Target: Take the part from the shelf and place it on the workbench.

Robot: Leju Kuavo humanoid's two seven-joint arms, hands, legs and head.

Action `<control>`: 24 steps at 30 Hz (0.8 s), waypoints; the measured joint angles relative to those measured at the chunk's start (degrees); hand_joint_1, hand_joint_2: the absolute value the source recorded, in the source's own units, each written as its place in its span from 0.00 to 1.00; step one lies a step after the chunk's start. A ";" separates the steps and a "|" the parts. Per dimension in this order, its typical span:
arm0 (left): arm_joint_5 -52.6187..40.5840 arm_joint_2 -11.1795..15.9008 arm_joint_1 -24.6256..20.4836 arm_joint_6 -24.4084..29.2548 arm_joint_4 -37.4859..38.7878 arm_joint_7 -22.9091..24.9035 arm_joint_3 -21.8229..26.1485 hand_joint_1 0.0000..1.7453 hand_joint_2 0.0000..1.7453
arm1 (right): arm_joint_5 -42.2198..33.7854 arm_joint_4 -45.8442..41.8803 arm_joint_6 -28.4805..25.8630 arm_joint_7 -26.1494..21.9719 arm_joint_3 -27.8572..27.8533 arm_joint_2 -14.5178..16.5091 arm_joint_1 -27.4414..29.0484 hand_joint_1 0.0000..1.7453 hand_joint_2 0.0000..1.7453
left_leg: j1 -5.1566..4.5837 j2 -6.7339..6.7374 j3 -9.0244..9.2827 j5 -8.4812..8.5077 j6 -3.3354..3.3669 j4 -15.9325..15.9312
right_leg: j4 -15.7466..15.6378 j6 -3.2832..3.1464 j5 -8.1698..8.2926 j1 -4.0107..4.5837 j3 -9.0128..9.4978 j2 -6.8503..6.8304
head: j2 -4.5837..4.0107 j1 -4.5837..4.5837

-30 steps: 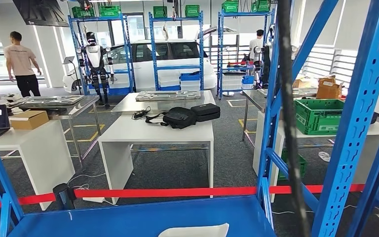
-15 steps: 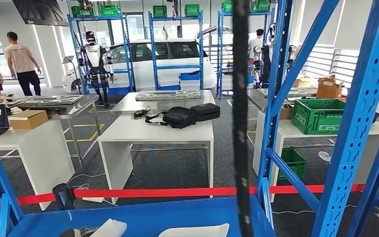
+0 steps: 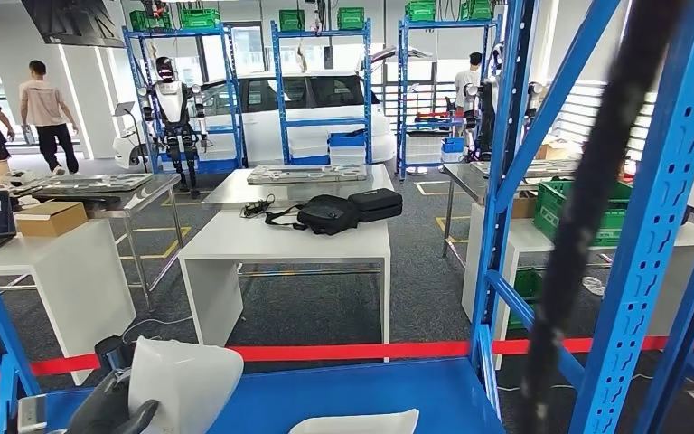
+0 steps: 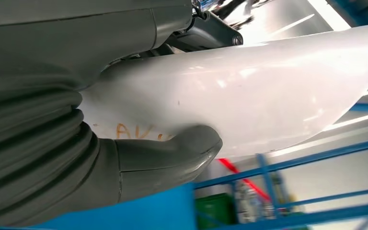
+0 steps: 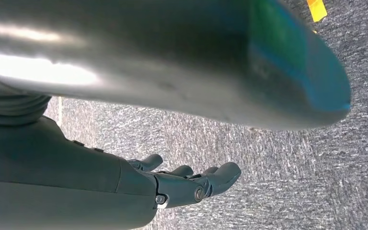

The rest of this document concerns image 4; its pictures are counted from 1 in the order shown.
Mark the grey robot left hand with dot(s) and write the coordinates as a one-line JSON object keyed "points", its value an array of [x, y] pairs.
{"points": [[60, 47]]}

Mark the blue steel shelf rack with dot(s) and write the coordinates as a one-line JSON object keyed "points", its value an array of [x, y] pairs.
{"points": [[139, 212], [298, 161]]}

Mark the green plastic crate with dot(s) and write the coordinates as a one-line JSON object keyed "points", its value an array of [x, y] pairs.
{"points": [[215, 211]]}

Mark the red barrier belt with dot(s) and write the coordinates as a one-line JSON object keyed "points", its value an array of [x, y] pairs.
{"points": [[244, 179]]}

